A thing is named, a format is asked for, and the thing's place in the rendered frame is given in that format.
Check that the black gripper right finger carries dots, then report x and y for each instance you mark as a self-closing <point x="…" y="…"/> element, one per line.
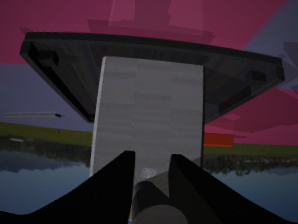
<point x="205" y="200"/>

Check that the grey metal rod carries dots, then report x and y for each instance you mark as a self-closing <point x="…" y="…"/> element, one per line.
<point x="44" y="116"/>

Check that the dark grey cylinder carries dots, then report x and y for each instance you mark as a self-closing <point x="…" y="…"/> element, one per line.
<point x="151" y="206"/>

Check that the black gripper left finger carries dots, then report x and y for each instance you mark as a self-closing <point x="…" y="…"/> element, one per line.
<point x="105" y="198"/>

